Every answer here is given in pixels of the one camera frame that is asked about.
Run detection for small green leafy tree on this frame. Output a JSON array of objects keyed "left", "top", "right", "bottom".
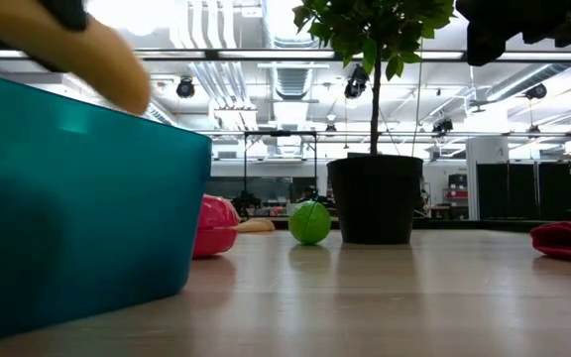
[{"left": 292, "top": 0, "right": 456, "bottom": 156}]

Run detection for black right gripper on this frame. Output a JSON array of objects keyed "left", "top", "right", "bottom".
[{"left": 456, "top": 0, "right": 571, "bottom": 67}]

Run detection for shelf with red bins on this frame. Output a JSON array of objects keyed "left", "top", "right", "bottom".
[{"left": 446, "top": 173, "right": 470, "bottom": 220}]

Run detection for white pillar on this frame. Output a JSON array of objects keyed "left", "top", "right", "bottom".
[{"left": 465, "top": 137, "right": 510, "bottom": 221}]

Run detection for black table edge rail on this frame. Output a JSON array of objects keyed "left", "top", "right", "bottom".
[{"left": 273, "top": 217, "right": 554, "bottom": 232}]

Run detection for black overhead frame rail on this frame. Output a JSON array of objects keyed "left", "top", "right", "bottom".
[{"left": 0, "top": 48, "right": 571, "bottom": 63}]

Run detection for round green toy fruit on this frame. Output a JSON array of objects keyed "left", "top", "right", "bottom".
[{"left": 287, "top": 199, "right": 332, "bottom": 246}]

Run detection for black partition panels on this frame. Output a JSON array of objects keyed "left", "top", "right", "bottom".
[{"left": 476, "top": 161, "right": 571, "bottom": 222}]

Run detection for yellow toy produce piece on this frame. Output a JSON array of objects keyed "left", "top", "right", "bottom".
[{"left": 0, "top": 0, "right": 152, "bottom": 116}]

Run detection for pink toy dragon fruit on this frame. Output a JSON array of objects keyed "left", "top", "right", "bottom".
[{"left": 191, "top": 193, "right": 241, "bottom": 259}]

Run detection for red folded cloth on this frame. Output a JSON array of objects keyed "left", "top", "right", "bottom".
[{"left": 530, "top": 219, "right": 571, "bottom": 265}]

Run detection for black plant pot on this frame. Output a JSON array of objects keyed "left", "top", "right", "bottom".
[{"left": 326, "top": 155, "right": 424, "bottom": 245}]

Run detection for teal plastic container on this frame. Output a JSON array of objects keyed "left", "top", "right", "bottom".
[{"left": 0, "top": 68, "right": 214, "bottom": 346}]

